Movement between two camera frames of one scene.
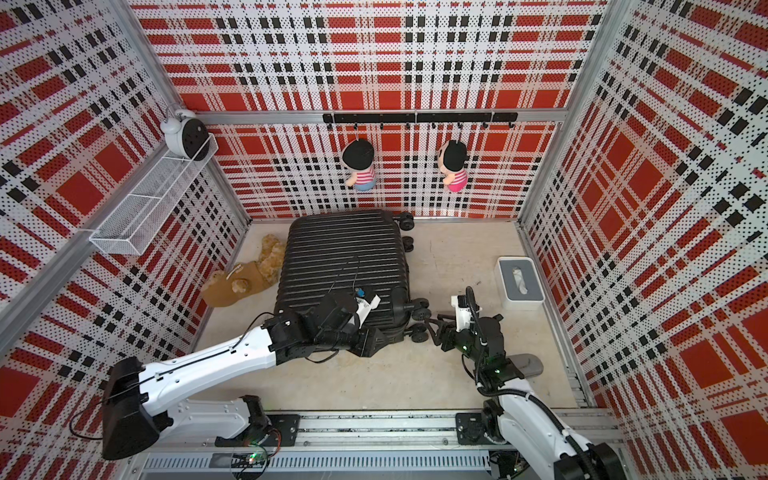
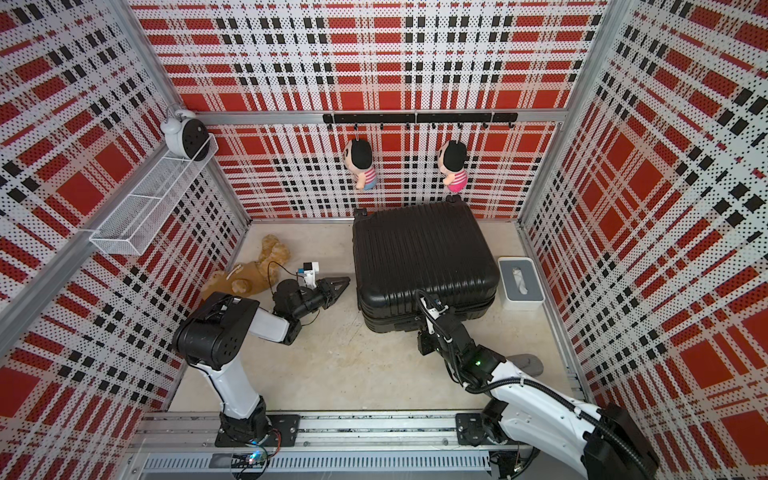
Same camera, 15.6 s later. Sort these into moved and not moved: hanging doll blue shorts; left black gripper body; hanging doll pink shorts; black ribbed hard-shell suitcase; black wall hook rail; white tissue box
Moved: black ribbed hard-shell suitcase; left black gripper body
Not moved: hanging doll blue shorts; hanging doll pink shorts; black wall hook rail; white tissue box
